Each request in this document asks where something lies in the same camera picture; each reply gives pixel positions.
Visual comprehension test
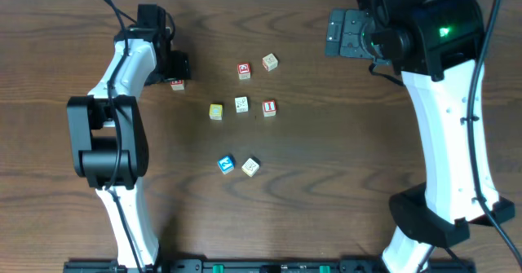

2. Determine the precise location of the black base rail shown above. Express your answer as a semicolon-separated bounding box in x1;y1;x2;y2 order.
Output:
63;258;477;273

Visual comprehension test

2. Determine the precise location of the blue number 2 block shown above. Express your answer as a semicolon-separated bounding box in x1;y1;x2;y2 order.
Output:
217;156;235;174

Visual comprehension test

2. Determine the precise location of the red letter I block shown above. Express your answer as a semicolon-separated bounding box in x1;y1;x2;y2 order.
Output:
262;100;277;117

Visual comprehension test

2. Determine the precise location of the yellow wooden block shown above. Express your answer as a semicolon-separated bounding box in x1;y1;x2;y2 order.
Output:
209;103;223;121

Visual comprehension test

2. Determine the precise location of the red number 3 block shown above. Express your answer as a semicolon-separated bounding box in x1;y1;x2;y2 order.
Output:
237;63;251;80

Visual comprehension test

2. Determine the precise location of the white block near blue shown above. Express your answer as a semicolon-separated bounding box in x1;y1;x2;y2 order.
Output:
241;157;260;177

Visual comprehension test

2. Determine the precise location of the white block with red side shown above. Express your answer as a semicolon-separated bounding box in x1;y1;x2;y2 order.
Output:
262;53;278;72

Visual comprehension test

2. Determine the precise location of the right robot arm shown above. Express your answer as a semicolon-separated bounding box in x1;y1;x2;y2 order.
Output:
325;0;515;272

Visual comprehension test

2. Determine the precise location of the red letter A block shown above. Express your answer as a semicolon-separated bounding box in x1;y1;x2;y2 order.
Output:
170;80;185;90

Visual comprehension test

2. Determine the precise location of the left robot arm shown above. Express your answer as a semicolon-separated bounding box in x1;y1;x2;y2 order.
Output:
64;4;191;272

